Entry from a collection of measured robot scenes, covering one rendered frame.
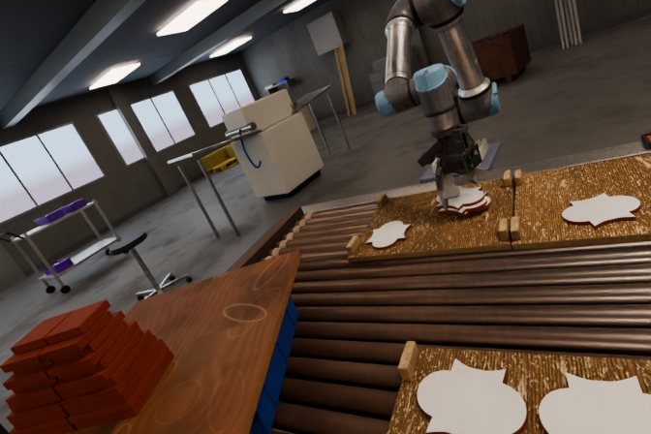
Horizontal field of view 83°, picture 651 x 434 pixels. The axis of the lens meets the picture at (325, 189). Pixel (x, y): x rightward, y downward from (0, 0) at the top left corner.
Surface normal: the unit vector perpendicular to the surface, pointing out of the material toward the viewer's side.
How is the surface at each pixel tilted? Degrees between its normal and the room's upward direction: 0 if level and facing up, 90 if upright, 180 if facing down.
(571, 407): 0
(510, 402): 0
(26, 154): 90
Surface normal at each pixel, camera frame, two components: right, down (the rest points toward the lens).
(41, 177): 0.77, -0.13
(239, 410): -0.38, -0.88
